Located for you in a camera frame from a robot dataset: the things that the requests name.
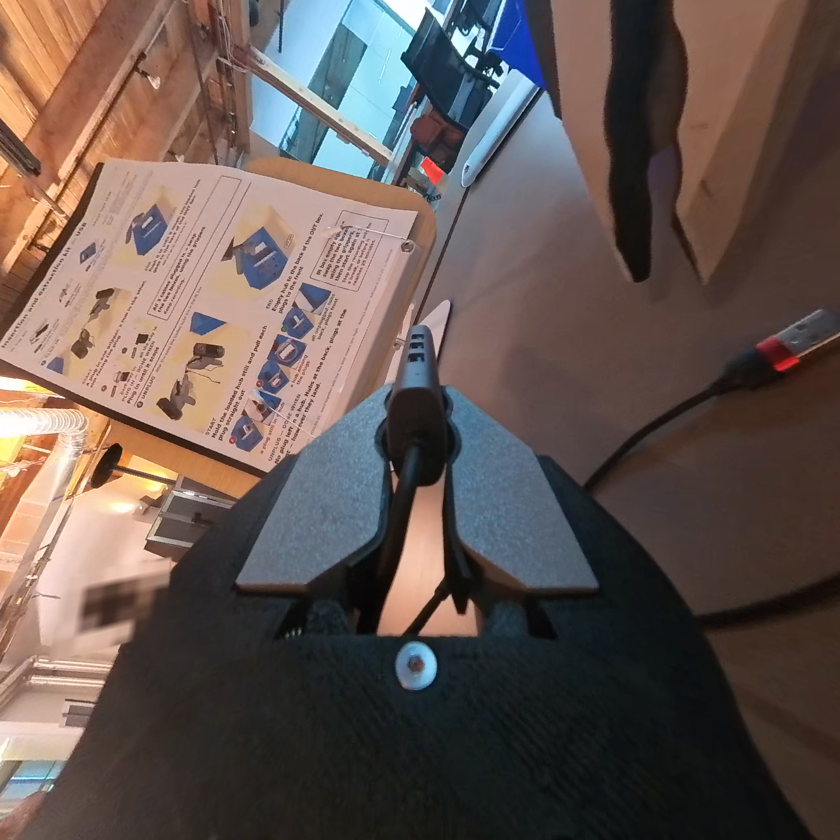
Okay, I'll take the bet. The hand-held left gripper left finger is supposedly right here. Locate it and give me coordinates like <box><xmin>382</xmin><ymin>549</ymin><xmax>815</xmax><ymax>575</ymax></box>
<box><xmin>235</xmin><ymin>384</ymin><xmax>395</xmax><ymax>611</ymax></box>

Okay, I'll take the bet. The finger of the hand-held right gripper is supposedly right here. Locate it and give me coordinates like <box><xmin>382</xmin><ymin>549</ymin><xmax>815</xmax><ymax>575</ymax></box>
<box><xmin>669</xmin><ymin>0</ymin><xmax>815</xmax><ymax>285</ymax></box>
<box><xmin>525</xmin><ymin>0</ymin><xmax>690</xmax><ymax>283</ymax></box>

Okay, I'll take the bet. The black hub cable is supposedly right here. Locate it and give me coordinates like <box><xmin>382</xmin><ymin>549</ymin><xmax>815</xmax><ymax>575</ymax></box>
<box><xmin>373</xmin><ymin>446</ymin><xmax>455</xmax><ymax>635</ymax></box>

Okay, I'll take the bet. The grey usb hub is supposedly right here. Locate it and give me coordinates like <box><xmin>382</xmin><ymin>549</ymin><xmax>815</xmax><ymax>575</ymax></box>
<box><xmin>382</xmin><ymin>323</ymin><xmax>462</xmax><ymax>488</ymax></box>

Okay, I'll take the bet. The white stand base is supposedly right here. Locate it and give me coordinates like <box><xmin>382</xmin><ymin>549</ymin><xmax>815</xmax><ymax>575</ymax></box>
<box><xmin>392</xmin><ymin>298</ymin><xmax>455</xmax><ymax>376</ymax></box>

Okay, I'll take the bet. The printed instruction sheet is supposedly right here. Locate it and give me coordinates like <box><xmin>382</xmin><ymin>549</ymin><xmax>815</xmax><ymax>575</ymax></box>
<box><xmin>0</xmin><ymin>157</ymin><xmax>422</xmax><ymax>478</ymax></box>

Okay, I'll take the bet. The white sheet holder bar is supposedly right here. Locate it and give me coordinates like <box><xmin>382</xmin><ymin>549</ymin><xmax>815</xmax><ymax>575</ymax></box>
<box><xmin>308</xmin><ymin>238</ymin><xmax>422</xmax><ymax>455</ymax></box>

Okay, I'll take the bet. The black cable with red collars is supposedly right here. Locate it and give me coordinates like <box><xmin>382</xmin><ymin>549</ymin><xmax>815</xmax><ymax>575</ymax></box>
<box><xmin>583</xmin><ymin>307</ymin><xmax>840</xmax><ymax>629</ymax></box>

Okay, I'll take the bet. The metal equipment case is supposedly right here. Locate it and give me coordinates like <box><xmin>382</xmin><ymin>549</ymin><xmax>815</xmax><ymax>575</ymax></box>
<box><xmin>143</xmin><ymin>474</ymin><xmax>238</xmax><ymax>560</ymax></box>

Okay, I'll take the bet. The blue bin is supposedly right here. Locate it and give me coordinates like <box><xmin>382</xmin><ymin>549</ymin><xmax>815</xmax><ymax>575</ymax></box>
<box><xmin>491</xmin><ymin>0</ymin><xmax>550</xmax><ymax>91</ymax></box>

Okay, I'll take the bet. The black office chair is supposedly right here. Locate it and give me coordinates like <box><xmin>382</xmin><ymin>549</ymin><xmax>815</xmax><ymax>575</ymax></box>
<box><xmin>399</xmin><ymin>7</ymin><xmax>508</xmax><ymax>127</ymax></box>

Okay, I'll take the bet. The metal ceiling rail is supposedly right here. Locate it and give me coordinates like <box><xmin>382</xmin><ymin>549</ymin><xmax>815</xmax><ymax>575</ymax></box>
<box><xmin>0</xmin><ymin>120</ymin><xmax>42</xmax><ymax>176</ymax></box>

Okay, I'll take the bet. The black round base stand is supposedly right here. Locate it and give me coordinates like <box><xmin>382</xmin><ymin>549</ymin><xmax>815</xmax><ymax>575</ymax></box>
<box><xmin>87</xmin><ymin>441</ymin><xmax>179</xmax><ymax>491</ymax></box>

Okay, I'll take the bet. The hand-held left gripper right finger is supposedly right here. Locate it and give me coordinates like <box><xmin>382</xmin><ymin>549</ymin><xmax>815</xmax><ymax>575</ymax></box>
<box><xmin>443</xmin><ymin>384</ymin><xmax>601</xmax><ymax>616</ymax></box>

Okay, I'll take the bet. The wooden post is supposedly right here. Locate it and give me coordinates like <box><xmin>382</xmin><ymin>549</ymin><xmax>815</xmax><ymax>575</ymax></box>
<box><xmin>238</xmin><ymin>45</ymin><xmax>396</xmax><ymax>166</ymax></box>

